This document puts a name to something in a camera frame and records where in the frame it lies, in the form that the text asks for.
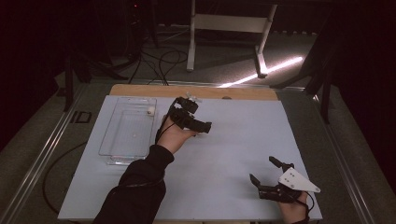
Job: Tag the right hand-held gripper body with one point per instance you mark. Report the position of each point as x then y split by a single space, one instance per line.
294 182

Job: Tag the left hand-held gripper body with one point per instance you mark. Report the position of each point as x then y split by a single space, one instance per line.
180 118

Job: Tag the clear plastic container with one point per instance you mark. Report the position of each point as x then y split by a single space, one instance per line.
130 137

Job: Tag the person's left hand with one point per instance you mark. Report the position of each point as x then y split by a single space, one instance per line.
172 137

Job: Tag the person's right hand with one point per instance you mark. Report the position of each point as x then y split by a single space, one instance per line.
294 212

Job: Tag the light blue table mat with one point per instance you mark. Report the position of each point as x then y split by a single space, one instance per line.
218 174

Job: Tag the black metal stand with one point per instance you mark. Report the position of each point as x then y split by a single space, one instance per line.
325 93
68 84

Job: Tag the metal floor rail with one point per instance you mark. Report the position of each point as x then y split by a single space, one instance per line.
43 155
342 161

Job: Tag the white desk frame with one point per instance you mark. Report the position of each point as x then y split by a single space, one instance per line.
230 23

